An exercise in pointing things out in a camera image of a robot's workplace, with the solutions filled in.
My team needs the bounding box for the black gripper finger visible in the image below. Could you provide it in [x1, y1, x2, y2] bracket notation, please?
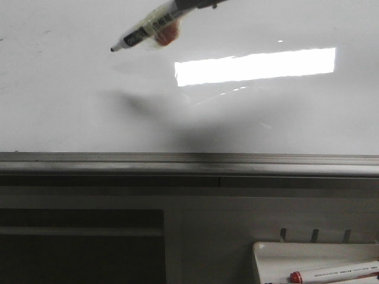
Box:
[175, 0, 225, 11]

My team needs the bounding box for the black whiteboard marker with magnet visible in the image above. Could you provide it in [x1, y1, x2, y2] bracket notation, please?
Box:
[110, 1, 195, 52]

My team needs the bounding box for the white whiteboard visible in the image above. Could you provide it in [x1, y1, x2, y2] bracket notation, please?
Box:
[1, 1, 378, 155]

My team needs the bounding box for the red capped whiteboard marker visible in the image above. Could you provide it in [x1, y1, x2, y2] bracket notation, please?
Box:
[289, 260, 378, 283]

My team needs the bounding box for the white marker tray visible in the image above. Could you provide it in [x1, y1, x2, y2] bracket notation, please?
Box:
[252, 242, 378, 283]

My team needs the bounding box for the aluminium whiteboard frame rail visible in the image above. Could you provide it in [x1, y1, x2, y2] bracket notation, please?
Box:
[1, 152, 378, 187]

